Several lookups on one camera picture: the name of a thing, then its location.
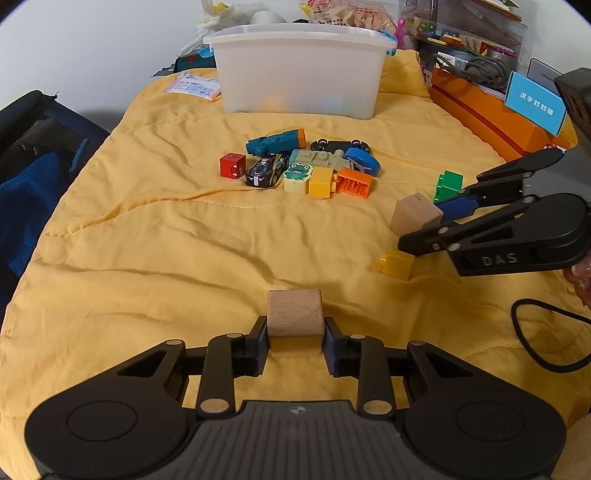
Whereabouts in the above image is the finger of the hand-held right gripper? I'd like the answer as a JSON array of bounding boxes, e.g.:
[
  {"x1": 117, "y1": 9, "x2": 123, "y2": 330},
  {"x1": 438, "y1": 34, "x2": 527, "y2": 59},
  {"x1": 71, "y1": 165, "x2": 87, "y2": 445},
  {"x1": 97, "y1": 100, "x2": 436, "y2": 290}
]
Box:
[
  {"x1": 433, "y1": 148, "x2": 567, "y2": 220},
  {"x1": 398, "y1": 196, "x2": 539, "y2": 256}
]

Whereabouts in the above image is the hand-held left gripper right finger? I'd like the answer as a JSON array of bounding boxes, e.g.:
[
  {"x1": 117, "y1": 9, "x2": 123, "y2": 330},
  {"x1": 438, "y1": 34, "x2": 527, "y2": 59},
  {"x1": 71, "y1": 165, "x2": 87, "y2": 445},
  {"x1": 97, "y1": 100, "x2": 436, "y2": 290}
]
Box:
[{"x1": 323, "y1": 316, "x2": 478, "y2": 419}]

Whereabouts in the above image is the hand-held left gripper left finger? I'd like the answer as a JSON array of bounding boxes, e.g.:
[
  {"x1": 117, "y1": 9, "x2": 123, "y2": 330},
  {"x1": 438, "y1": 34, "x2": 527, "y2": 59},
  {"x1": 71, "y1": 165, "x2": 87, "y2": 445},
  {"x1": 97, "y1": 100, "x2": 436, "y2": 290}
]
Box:
[{"x1": 115, "y1": 315, "x2": 269, "y2": 419}]

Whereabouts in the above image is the wooden cube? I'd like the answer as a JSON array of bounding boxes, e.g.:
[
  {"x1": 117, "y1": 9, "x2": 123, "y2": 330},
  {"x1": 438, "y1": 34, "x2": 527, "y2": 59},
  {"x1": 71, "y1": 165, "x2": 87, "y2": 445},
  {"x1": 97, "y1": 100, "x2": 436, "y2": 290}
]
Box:
[
  {"x1": 267, "y1": 289, "x2": 326, "y2": 356},
  {"x1": 390, "y1": 193, "x2": 444, "y2": 237}
]

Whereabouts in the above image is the blue rounded toy block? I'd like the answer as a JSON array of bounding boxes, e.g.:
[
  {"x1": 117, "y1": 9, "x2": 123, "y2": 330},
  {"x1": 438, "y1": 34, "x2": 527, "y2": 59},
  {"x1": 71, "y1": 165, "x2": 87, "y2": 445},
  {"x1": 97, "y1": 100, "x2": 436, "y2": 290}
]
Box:
[{"x1": 345, "y1": 148, "x2": 382, "y2": 178}]

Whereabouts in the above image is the white plastic storage bin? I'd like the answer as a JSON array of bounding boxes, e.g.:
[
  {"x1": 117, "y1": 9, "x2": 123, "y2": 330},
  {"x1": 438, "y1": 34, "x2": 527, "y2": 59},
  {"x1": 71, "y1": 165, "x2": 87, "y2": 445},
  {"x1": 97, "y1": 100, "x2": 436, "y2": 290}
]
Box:
[{"x1": 203, "y1": 23, "x2": 398, "y2": 121}]

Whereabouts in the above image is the person's right hand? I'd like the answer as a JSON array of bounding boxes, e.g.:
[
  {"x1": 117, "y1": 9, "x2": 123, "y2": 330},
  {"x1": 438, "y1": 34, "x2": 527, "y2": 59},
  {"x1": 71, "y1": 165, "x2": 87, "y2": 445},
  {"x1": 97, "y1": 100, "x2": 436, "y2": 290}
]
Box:
[{"x1": 571, "y1": 258, "x2": 591, "y2": 308}]

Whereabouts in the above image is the green square block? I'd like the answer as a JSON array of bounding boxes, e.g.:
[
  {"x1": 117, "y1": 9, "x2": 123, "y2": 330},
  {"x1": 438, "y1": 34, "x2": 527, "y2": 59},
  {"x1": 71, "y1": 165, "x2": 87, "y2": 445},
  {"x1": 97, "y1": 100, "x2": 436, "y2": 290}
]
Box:
[{"x1": 433, "y1": 171, "x2": 464, "y2": 204}]

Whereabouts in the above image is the small yellow block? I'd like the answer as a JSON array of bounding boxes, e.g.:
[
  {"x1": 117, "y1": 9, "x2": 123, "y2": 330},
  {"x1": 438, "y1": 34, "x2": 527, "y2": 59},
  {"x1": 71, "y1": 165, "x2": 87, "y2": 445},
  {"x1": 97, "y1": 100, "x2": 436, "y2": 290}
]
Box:
[{"x1": 379, "y1": 249, "x2": 414, "y2": 280}]

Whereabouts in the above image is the orange ribbed block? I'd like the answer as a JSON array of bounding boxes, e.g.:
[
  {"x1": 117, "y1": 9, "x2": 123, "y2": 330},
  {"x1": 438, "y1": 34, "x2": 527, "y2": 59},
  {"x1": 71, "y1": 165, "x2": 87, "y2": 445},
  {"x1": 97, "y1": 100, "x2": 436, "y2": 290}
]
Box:
[{"x1": 335, "y1": 168, "x2": 375, "y2": 199}]

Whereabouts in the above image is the long orange box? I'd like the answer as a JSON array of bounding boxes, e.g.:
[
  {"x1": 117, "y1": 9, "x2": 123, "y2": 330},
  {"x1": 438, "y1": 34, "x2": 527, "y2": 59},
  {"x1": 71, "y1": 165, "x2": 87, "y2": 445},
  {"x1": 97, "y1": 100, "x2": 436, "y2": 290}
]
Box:
[{"x1": 429, "y1": 65, "x2": 579, "y2": 163}]

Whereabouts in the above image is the yellow studded block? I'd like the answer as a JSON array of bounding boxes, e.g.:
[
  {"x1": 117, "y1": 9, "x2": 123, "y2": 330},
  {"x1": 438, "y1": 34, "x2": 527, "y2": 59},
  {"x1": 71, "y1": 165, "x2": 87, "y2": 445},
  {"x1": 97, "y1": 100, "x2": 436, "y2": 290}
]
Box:
[{"x1": 308, "y1": 167, "x2": 341, "y2": 199}]

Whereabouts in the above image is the blue and white card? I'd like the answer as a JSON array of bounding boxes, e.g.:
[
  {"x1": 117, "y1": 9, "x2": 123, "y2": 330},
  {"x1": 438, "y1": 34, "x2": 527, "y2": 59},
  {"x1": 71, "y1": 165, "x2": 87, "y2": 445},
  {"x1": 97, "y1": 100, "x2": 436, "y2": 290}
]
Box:
[{"x1": 504, "y1": 71, "x2": 568, "y2": 137}]

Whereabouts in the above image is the grey-green toy tank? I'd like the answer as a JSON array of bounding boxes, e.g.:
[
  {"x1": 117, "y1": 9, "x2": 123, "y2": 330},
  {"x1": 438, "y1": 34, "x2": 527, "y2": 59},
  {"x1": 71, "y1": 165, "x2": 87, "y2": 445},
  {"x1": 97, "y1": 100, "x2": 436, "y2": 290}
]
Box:
[{"x1": 290, "y1": 148, "x2": 352, "y2": 174}]

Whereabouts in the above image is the yellow blanket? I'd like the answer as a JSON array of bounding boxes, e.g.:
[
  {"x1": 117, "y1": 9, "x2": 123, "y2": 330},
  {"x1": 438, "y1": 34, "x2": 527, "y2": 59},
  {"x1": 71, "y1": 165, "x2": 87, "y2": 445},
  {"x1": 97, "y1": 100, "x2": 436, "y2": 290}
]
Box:
[{"x1": 0, "y1": 48, "x2": 591, "y2": 480}]

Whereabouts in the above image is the pale frog print block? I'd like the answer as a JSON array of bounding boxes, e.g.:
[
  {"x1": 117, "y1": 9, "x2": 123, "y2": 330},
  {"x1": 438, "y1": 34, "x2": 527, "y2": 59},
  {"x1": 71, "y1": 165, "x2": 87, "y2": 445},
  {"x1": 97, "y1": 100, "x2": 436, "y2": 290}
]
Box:
[{"x1": 283, "y1": 162, "x2": 315, "y2": 195}]

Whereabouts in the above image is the black and white toy car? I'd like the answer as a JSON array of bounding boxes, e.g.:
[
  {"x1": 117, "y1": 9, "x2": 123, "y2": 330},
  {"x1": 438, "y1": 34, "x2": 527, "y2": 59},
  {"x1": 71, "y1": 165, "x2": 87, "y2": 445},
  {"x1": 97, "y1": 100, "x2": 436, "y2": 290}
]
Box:
[{"x1": 245, "y1": 154, "x2": 290, "y2": 189}]

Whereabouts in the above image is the clear box of toys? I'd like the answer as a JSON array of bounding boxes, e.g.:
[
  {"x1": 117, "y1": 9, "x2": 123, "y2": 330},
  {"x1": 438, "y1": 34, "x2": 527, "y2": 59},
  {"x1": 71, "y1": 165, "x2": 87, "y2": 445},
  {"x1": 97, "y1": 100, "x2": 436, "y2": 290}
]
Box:
[{"x1": 399, "y1": 0, "x2": 528, "y2": 75}]

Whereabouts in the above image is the teal toy rocket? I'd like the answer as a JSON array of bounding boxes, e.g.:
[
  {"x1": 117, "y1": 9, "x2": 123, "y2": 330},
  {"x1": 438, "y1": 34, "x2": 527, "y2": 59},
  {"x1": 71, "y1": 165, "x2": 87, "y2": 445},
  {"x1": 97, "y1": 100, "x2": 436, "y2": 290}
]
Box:
[{"x1": 246, "y1": 128, "x2": 307, "y2": 157}]

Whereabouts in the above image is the red cube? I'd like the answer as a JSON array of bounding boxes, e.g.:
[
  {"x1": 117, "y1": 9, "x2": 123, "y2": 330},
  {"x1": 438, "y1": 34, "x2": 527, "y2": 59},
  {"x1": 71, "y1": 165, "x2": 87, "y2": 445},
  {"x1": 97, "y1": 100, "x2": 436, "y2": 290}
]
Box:
[{"x1": 219, "y1": 153, "x2": 247, "y2": 180}]

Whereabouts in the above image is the clear bag of snacks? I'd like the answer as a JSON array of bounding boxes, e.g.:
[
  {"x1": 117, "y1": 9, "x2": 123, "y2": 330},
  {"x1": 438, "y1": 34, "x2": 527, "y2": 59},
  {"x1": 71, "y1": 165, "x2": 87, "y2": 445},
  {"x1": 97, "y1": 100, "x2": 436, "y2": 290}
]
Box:
[{"x1": 300, "y1": 0, "x2": 399, "y2": 34}]

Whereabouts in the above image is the white paper packet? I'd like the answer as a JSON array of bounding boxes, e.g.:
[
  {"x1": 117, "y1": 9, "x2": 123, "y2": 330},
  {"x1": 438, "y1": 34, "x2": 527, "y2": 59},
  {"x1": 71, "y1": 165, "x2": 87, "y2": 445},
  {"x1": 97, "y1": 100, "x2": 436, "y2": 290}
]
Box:
[{"x1": 165, "y1": 71, "x2": 223, "y2": 102}]

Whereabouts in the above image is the teal and dark packet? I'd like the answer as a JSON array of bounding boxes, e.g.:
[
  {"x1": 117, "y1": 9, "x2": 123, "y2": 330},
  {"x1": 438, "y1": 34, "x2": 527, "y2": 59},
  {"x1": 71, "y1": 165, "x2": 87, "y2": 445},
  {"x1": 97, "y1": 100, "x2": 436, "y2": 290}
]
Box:
[{"x1": 154, "y1": 46, "x2": 218, "y2": 78}]

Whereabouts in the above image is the white plastic bag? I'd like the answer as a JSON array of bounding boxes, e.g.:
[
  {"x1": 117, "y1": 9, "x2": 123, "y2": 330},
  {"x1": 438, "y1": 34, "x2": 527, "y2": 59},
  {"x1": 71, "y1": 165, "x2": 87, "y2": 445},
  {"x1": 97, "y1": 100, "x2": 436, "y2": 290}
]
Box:
[{"x1": 194, "y1": 0, "x2": 293, "y2": 52}]

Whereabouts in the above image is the black cable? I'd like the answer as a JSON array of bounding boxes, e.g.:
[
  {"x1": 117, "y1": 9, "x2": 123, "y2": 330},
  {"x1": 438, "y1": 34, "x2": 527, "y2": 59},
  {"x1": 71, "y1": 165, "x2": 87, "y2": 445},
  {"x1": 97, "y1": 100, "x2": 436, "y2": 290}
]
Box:
[{"x1": 512, "y1": 300, "x2": 591, "y2": 373}]

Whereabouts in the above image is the grey coiled cable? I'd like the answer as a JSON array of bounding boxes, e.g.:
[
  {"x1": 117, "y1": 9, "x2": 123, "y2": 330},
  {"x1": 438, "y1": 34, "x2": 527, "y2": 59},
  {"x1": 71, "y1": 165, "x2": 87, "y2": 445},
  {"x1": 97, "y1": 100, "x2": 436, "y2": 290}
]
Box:
[{"x1": 438, "y1": 51, "x2": 514, "y2": 91}]

